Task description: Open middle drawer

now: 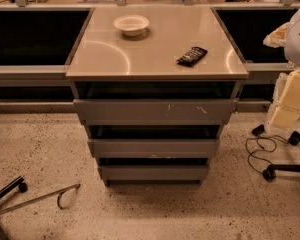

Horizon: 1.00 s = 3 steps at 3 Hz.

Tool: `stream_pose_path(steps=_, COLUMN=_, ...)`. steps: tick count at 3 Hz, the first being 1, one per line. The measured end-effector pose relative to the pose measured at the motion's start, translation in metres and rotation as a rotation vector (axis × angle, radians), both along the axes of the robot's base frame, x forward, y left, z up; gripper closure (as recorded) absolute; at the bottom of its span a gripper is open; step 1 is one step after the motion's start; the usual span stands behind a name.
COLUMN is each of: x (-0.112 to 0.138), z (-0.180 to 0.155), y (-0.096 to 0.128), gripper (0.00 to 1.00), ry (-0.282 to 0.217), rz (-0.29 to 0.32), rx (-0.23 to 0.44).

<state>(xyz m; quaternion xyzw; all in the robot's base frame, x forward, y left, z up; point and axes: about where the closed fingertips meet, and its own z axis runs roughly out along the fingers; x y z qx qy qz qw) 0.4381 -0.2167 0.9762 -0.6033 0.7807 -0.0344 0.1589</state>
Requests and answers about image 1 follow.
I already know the grey drawer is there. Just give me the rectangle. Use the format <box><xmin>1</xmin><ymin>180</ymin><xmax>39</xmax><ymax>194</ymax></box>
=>
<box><xmin>98</xmin><ymin>166</ymin><xmax>209</xmax><ymax>181</ymax></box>
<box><xmin>88</xmin><ymin>139</ymin><xmax>220</xmax><ymax>158</ymax></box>
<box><xmin>73</xmin><ymin>99</ymin><xmax>237</xmax><ymax>126</ymax></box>

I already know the grey drawer cabinet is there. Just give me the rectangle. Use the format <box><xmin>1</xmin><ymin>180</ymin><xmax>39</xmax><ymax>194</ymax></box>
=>
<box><xmin>65</xmin><ymin>5</ymin><xmax>250</xmax><ymax>188</ymax></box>

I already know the black power adapter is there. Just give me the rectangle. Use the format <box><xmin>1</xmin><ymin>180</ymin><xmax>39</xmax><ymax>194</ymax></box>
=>
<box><xmin>252</xmin><ymin>124</ymin><xmax>265</xmax><ymax>136</ymax></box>

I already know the black caster leg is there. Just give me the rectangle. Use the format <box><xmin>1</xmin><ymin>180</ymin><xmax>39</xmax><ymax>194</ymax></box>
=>
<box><xmin>0</xmin><ymin>176</ymin><xmax>28</xmax><ymax>199</ymax></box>

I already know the black snack bar wrapper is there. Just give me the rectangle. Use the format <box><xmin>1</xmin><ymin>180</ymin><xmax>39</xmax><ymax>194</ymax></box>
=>
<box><xmin>177</xmin><ymin>47</ymin><xmax>208</xmax><ymax>67</ymax></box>

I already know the grey bottom drawer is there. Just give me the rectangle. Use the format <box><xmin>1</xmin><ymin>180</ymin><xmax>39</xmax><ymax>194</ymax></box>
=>
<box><xmin>98</xmin><ymin>166</ymin><xmax>209</xmax><ymax>181</ymax></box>

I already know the metal stand leg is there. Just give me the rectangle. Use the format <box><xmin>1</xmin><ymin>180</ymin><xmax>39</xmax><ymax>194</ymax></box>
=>
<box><xmin>0</xmin><ymin>183</ymin><xmax>81</xmax><ymax>216</ymax></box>

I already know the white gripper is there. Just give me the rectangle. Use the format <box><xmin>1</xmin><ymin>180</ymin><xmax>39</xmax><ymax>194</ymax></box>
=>
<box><xmin>263</xmin><ymin>23</ymin><xmax>300</xmax><ymax>128</ymax></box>

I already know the black chair base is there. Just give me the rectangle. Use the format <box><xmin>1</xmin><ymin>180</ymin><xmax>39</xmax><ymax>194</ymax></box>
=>
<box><xmin>262</xmin><ymin>131</ymin><xmax>300</xmax><ymax>181</ymax></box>

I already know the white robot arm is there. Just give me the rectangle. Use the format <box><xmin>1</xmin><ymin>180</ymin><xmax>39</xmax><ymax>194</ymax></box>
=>
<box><xmin>263</xmin><ymin>8</ymin><xmax>300</xmax><ymax>128</ymax></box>

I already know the white bowl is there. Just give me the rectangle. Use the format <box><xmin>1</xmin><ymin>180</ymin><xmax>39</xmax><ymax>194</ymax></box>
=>
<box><xmin>113</xmin><ymin>15</ymin><xmax>149</xmax><ymax>37</ymax></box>

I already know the grey top drawer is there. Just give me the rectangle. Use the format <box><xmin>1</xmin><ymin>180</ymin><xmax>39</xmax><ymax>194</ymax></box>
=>
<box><xmin>73</xmin><ymin>99</ymin><xmax>237</xmax><ymax>126</ymax></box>

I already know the black floor cable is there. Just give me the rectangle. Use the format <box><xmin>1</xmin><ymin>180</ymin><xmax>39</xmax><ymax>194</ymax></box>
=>
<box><xmin>245</xmin><ymin>134</ymin><xmax>290</xmax><ymax>176</ymax></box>

